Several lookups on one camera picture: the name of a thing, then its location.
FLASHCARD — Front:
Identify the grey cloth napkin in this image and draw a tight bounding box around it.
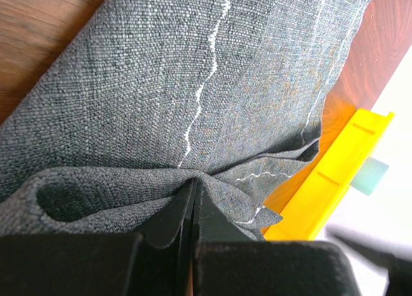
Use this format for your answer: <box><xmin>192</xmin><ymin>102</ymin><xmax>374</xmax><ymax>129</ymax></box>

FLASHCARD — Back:
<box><xmin>1</xmin><ymin>0</ymin><xmax>371</xmax><ymax>240</ymax></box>

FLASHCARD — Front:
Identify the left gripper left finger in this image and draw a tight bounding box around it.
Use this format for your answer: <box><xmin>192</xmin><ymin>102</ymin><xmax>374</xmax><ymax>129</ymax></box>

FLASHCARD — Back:
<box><xmin>1</xmin><ymin>180</ymin><xmax>196</xmax><ymax>295</ymax></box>

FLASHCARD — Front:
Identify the yellow plastic tray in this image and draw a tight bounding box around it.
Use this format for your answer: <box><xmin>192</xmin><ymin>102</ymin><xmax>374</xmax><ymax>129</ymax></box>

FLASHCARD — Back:
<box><xmin>264</xmin><ymin>109</ymin><xmax>395</xmax><ymax>241</ymax></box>

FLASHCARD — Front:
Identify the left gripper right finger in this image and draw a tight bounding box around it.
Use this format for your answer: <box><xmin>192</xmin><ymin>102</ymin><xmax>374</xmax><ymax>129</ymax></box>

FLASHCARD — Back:
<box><xmin>192</xmin><ymin>185</ymin><xmax>360</xmax><ymax>295</ymax></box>

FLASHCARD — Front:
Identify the white cup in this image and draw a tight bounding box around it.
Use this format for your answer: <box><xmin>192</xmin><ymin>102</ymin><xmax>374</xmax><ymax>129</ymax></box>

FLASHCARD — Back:
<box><xmin>350</xmin><ymin>157</ymin><xmax>389</xmax><ymax>196</ymax></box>

